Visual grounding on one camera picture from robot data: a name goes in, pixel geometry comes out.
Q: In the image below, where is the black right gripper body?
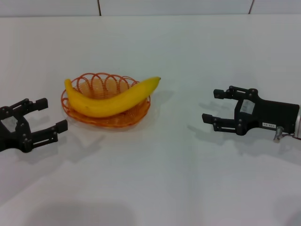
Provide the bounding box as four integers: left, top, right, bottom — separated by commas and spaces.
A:
234, 88, 301, 137

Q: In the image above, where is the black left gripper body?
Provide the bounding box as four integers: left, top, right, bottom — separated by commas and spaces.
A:
0, 105, 33, 154

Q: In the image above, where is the yellow banana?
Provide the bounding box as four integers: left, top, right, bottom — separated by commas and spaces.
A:
64, 76, 162, 119

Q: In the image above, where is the orange woven wire basket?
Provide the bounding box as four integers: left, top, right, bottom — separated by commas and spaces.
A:
61, 72, 152, 129

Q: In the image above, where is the right arm cable with plug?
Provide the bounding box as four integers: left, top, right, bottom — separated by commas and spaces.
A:
272, 126, 301, 142

